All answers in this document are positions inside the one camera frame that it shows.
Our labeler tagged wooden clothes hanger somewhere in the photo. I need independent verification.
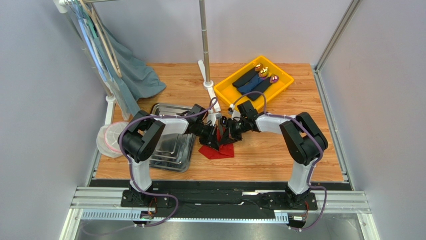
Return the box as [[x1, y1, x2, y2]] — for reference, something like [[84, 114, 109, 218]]
[[79, 0, 122, 78]]

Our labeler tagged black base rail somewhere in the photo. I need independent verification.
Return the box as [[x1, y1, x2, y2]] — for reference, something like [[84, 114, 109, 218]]
[[89, 179, 329, 220]]

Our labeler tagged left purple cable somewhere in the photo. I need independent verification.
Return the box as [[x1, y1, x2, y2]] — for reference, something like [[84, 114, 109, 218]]
[[118, 97, 219, 229]]

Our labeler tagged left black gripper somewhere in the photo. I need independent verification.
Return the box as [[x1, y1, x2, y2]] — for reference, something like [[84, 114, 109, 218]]
[[194, 122, 221, 152]]

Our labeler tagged black napkin roll purple spoon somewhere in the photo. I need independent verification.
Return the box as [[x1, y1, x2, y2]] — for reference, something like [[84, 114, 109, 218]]
[[247, 74, 280, 101]]

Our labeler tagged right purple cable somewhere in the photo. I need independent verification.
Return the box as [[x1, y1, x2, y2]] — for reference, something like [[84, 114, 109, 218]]
[[229, 91, 329, 232]]

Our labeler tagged black napkin roll gold spoon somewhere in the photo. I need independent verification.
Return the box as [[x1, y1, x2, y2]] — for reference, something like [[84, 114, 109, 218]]
[[232, 63, 264, 89]]

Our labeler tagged white clothes rack post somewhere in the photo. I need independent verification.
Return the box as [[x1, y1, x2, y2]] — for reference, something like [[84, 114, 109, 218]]
[[53, 0, 116, 103]]

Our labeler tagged metal tray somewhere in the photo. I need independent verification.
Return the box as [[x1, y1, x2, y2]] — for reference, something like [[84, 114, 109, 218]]
[[149, 103, 196, 173]]

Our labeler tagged metal pole white base stand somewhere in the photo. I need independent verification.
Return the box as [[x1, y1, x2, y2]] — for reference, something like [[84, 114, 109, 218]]
[[198, 0, 222, 124]]

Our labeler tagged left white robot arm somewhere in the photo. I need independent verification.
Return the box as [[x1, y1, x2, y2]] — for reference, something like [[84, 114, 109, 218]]
[[118, 104, 220, 208]]

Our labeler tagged white pink mesh cover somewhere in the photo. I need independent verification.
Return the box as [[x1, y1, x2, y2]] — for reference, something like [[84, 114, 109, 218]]
[[96, 121, 129, 159]]

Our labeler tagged red paper napkin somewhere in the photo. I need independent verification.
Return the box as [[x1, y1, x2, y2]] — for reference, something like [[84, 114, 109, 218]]
[[198, 143, 235, 160]]

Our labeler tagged yellow plastic bin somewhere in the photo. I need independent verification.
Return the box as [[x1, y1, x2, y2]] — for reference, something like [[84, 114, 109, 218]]
[[214, 56, 295, 111]]

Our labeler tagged grey-blue hanging cloth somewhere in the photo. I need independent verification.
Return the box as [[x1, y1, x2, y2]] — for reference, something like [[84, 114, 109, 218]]
[[71, 0, 166, 120]]

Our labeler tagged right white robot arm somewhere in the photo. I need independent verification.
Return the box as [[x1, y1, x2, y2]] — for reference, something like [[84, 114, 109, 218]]
[[219, 101, 329, 209]]

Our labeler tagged aluminium frame post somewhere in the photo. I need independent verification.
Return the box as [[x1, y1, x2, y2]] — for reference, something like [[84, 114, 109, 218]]
[[314, 0, 363, 73]]

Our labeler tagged blue napkin roll gold spoon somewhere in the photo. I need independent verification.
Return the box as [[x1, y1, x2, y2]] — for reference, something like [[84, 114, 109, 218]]
[[237, 67, 269, 95]]

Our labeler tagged purple cable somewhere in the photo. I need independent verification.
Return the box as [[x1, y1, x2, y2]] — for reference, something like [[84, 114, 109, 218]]
[[118, 97, 219, 229], [229, 91, 329, 232]]

